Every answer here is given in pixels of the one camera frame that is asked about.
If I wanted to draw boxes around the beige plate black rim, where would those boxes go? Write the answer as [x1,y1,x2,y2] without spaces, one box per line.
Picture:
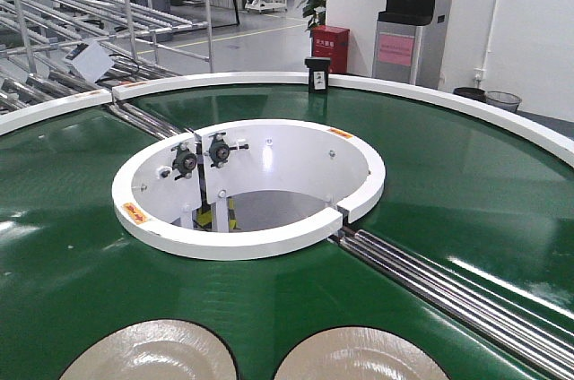
[60,319,239,379]
[274,326,448,379]

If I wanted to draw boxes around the black sensor box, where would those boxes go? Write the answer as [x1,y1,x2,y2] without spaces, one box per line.
[305,56,331,94]

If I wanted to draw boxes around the red fire cabinet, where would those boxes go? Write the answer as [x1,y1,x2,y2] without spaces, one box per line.
[311,25,350,74]

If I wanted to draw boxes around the steel conveyor rollers left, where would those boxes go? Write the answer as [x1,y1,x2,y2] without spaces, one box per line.
[106,101,184,140]

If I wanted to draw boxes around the steel conveyor rollers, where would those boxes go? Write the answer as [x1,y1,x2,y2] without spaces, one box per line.
[106,101,184,140]
[330,227,573,379]

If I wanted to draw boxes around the black water dispenser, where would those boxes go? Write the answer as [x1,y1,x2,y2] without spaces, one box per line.
[372,0,436,84]

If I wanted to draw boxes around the metal roller rack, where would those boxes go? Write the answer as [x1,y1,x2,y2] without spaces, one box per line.
[1,0,213,114]

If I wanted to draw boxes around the white control box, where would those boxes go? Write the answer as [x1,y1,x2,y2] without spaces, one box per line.
[62,41,114,82]

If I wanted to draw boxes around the mesh waste bin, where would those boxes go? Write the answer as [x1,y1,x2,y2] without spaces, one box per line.
[485,91,522,113]

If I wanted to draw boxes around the white outer conveyor rim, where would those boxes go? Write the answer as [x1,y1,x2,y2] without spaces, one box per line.
[1,72,573,166]

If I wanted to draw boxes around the steel conveyor rollers right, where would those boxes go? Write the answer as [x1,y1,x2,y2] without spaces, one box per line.
[330,227,573,379]

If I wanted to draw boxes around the white inner conveyor ring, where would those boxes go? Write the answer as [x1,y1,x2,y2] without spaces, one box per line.
[111,117,387,262]

